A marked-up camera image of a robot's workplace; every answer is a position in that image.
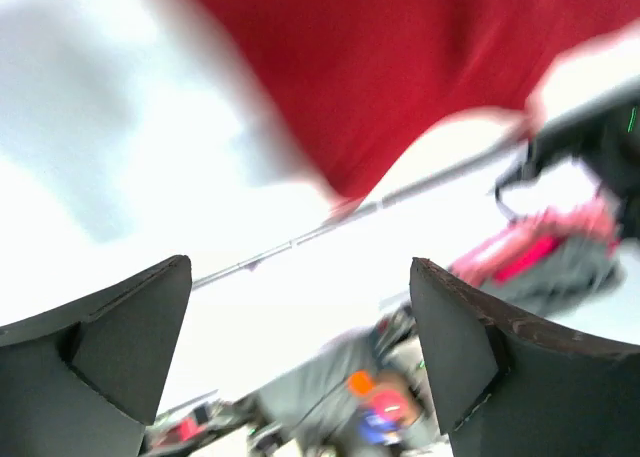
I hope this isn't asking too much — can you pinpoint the dark red t-shirt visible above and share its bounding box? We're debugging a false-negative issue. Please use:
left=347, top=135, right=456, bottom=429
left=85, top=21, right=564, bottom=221
left=157, top=0, right=639, bottom=200

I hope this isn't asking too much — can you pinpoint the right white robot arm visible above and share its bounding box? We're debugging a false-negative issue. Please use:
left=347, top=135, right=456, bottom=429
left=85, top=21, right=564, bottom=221
left=493, top=80, right=639, bottom=239

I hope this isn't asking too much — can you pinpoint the red grey background bag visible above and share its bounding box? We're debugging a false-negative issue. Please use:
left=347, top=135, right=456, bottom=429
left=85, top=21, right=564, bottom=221
left=449, top=197, right=620, bottom=317

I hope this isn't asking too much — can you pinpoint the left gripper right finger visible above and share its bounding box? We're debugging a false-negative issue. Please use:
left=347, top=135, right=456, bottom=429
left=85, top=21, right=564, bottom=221
left=410, top=258, right=639, bottom=457

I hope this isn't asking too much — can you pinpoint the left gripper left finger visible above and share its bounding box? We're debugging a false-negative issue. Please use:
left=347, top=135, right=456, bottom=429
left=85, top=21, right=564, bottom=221
left=1, top=255, right=192, bottom=457

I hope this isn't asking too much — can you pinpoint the grey clutter with orange cap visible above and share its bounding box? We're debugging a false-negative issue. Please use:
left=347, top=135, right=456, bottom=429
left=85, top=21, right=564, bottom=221
left=143, top=304, right=451, bottom=456

